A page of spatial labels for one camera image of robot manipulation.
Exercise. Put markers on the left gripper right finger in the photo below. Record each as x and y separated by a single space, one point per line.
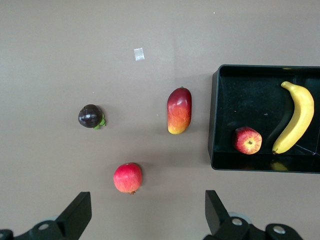
220 222

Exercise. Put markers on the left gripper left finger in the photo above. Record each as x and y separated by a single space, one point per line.
70 220

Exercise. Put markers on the red apple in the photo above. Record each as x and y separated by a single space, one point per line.
247 140

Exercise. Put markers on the black plastic box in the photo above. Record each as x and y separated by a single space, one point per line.
245 100

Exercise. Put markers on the yellow banana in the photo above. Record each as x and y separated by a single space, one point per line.
298 117

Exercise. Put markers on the red pomegranate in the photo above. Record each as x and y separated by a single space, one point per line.
127 178

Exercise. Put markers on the dark purple mangosteen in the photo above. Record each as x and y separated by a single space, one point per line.
89 116

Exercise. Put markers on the red yellow mango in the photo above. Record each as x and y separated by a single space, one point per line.
179 110

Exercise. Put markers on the clear tape patch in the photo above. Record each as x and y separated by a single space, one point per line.
139 54

